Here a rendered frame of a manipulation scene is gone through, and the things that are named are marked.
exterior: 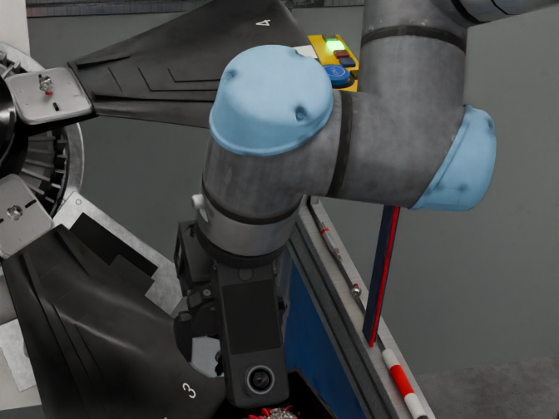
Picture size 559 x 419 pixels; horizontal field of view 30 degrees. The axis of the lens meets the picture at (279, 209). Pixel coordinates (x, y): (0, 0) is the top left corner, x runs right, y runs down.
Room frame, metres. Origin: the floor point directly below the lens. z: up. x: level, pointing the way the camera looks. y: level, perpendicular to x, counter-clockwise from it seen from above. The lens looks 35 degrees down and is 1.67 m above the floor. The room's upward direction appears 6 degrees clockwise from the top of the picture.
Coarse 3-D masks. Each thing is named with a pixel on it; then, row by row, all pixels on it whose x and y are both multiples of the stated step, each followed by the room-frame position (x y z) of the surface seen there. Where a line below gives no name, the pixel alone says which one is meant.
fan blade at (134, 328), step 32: (32, 256) 0.71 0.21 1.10; (64, 256) 0.74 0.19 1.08; (96, 256) 0.77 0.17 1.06; (32, 288) 0.68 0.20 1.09; (64, 288) 0.70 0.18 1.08; (96, 288) 0.73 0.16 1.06; (128, 288) 0.76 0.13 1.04; (32, 320) 0.66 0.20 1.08; (64, 320) 0.67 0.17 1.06; (96, 320) 0.70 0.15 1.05; (128, 320) 0.72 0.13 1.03; (160, 320) 0.75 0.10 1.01; (32, 352) 0.63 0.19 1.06; (64, 352) 0.65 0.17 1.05; (96, 352) 0.67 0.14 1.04; (128, 352) 0.69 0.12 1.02; (160, 352) 0.71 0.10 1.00; (64, 384) 0.63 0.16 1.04; (96, 384) 0.64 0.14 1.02; (128, 384) 0.66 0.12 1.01; (160, 384) 0.68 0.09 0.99; (224, 384) 0.72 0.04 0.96; (64, 416) 0.61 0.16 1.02; (96, 416) 0.62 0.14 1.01; (128, 416) 0.64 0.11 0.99; (160, 416) 0.66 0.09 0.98; (192, 416) 0.67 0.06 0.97
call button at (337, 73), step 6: (324, 66) 1.17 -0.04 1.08; (330, 66) 1.17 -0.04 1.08; (336, 66) 1.18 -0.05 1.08; (330, 72) 1.16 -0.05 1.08; (336, 72) 1.16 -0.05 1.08; (342, 72) 1.16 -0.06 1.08; (348, 72) 1.16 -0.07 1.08; (330, 78) 1.14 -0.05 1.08; (336, 78) 1.14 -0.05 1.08; (342, 78) 1.15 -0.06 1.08; (348, 78) 1.16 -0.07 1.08; (336, 84) 1.14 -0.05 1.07; (342, 84) 1.15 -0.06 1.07
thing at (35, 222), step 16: (16, 176) 0.79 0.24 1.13; (0, 192) 0.76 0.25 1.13; (16, 192) 0.77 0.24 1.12; (0, 208) 0.74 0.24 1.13; (32, 208) 0.77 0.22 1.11; (0, 224) 0.72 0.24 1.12; (16, 224) 0.74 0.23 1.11; (32, 224) 0.75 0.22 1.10; (48, 224) 0.77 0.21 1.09; (0, 240) 0.71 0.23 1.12; (16, 240) 0.72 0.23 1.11; (32, 240) 0.73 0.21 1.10
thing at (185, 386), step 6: (180, 378) 0.70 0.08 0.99; (186, 378) 0.70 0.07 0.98; (180, 384) 0.69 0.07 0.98; (186, 384) 0.70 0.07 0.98; (192, 384) 0.70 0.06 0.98; (180, 390) 0.69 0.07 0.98; (186, 390) 0.69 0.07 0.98; (192, 390) 0.70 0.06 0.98; (198, 390) 0.70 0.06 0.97; (186, 396) 0.69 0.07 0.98; (192, 396) 0.69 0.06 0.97; (198, 396) 0.69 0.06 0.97; (192, 402) 0.68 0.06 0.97
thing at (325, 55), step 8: (312, 40) 1.26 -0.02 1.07; (320, 40) 1.27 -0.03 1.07; (320, 48) 1.24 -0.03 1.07; (328, 48) 1.24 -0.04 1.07; (344, 48) 1.25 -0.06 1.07; (320, 56) 1.22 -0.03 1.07; (328, 56) 1.22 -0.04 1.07; (352, 56) 1.23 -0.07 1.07; (328, 64) 1.20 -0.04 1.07; (336, 64) 1.20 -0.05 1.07; (352, 80) 1.16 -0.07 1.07; (336, 88) 1.14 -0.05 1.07; (344, 88) 1.14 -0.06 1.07; (352, 88) 1.14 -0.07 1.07
